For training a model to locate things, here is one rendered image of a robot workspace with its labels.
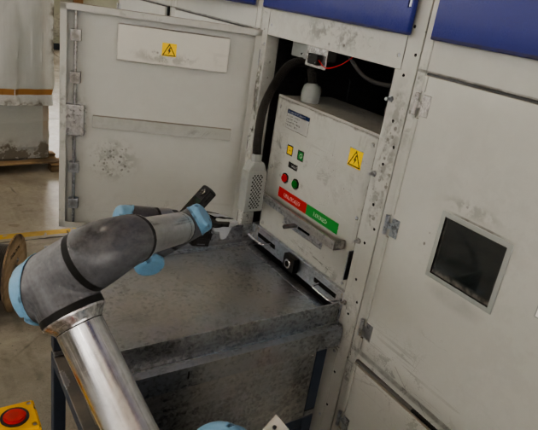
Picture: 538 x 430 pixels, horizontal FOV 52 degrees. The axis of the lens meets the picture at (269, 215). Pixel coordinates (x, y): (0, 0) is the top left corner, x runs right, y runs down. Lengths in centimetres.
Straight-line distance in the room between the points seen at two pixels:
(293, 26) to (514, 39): 76
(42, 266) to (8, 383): 172
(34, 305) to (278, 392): 82
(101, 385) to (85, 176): 111
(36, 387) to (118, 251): 173
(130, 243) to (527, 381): 80
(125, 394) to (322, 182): 92
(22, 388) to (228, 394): 132
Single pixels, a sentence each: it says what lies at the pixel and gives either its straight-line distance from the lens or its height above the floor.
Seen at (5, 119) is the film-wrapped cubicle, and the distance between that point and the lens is 503.
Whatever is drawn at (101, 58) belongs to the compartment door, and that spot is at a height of 142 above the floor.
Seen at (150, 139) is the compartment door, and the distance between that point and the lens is 195.
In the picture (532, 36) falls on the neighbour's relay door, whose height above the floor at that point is 169.
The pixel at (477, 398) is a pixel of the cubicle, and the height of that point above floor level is 96.
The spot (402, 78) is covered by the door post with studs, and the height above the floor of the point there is 155.
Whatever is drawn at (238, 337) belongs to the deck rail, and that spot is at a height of 88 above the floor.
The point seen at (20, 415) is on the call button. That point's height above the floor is 91.
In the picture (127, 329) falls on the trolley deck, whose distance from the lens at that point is 149.
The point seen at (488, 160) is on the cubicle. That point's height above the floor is 145.
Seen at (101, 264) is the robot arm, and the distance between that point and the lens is 97.
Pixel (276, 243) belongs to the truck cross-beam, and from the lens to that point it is 188.
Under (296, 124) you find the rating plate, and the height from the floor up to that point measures 132.
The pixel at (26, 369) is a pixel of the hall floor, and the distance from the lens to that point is 276.
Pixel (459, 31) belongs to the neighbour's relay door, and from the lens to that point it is 126.
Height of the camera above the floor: 169
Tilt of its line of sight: 22 degrees down
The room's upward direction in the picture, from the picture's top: 9 degrees clockwise
